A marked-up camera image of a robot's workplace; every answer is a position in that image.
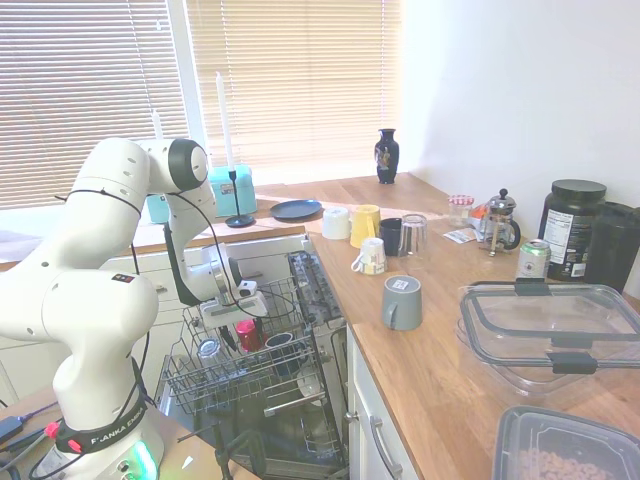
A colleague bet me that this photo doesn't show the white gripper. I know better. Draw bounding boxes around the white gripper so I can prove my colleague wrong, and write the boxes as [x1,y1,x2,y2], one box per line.
[199,290,271,352]

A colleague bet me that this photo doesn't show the red metallic mug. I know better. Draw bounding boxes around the red metallic mug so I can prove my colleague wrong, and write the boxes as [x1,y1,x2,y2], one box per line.
[234,319,265,352]

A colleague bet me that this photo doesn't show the navy blue mug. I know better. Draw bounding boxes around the navy blue mug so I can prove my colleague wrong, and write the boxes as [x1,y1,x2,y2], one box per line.
[263,331,307,377]

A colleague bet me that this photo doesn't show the open dishwasher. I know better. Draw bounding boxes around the open dishwasher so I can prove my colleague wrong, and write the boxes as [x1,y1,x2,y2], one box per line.
[153,249,352,480]

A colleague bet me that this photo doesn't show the plain white mug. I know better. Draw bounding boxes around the plain white mug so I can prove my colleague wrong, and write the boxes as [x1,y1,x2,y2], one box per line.
[321,206,352,241]

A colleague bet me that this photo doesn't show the white patterned mug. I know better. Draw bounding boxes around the white patterned mug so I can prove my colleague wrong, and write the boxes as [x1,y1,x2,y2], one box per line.
[350,236,389,277]

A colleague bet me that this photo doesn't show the yellow mug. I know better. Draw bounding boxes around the yellow mug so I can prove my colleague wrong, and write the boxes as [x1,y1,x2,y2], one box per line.
[348,203,383,250]

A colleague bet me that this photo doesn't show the grey mug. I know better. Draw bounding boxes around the grey mug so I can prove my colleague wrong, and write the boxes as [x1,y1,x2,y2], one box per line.
[381,274,423,332]

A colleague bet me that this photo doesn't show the black mug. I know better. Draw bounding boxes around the black mug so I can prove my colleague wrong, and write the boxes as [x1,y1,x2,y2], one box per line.
[378,217,404,258]

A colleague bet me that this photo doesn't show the clear glass in rack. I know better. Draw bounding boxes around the clear glass in rack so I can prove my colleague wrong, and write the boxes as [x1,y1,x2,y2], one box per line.
[195,337,224,365]

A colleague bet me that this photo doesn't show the white kitchen cabinets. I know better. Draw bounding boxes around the white kitchen cabinets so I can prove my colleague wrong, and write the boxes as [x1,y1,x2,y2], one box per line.
[0,233,422,480]

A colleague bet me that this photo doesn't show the black candle holder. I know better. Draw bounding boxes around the black candle holder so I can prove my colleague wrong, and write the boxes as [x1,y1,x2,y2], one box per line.
[224,169,255,230]

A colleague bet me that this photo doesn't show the black tripod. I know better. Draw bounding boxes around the black tripod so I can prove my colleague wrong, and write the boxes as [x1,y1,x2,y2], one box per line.
[176,418,267,480]

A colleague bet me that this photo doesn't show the dark blue plate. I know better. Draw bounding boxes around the dark blue plate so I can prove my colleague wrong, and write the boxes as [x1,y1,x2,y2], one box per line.
[270,199,323,223]

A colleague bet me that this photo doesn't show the teal bread box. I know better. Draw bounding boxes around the teal bread box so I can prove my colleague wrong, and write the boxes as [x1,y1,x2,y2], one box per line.
[146,164,258,225]

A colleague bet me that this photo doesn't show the clear drinking glass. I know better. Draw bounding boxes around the clear drinking glass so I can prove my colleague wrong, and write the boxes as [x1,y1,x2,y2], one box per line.
[398,213,432,259]

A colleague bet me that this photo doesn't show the dark blue painted vase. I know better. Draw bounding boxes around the dark blue painted vase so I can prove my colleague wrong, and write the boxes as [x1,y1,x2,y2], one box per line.
[374,128,400,186]

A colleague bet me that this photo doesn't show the glass jar red checked lid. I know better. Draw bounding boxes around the glass jar red checked lid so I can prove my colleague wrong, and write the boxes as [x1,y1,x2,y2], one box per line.
[447,194,476,229]

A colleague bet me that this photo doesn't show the blue adapter box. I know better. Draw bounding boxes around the blue adapter box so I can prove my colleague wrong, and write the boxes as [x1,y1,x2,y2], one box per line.
[0,416,26,442]

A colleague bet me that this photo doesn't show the wide beige window blind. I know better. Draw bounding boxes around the wide beige window blind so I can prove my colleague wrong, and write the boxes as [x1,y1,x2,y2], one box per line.
[185,0,404,174]

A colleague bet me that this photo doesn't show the orange packet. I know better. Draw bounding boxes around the orange packet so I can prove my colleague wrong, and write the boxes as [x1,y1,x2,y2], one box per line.
[469,203,489,234]

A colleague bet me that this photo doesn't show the glass french press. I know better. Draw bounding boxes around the glass french press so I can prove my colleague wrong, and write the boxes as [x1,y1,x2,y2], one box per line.
[478,187,523,258]

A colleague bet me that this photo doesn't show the white green drink can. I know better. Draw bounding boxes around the white green drink can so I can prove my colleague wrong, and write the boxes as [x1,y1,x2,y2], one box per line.
[515,238,553,282]

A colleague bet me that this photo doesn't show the large clear lidded container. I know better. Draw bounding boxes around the large clear lidded container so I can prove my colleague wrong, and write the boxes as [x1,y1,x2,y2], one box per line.
[453,280,640,399]

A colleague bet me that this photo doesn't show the narrow beige window blind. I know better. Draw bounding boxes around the narrow beige window blind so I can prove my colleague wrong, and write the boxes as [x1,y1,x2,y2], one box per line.
[0,0,192,211]

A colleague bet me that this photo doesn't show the grey container with food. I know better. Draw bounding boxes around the grey container with food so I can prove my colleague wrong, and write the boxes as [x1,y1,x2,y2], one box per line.
[491,404,640,480]

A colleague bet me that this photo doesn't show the black protein powder tub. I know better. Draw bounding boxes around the black protein powder tub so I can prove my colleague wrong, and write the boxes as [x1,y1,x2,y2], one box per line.
[537,179,608,283]

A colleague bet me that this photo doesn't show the black pitcher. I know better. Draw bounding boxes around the black pitcher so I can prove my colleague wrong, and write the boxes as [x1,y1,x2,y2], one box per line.
[584,200,640,296]

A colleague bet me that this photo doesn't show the grey wire dishwasher rack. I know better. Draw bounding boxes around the grey wire dishwasher rack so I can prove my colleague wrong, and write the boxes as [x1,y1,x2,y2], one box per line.
[162,275,332,417]

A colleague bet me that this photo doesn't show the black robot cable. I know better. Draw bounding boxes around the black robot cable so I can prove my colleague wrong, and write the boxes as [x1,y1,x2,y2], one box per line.
[27,186,302,477]

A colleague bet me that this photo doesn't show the silver cabinet door handle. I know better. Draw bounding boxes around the silver cabinet door handle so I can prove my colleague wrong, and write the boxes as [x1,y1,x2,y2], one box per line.
[369,415,404,480]

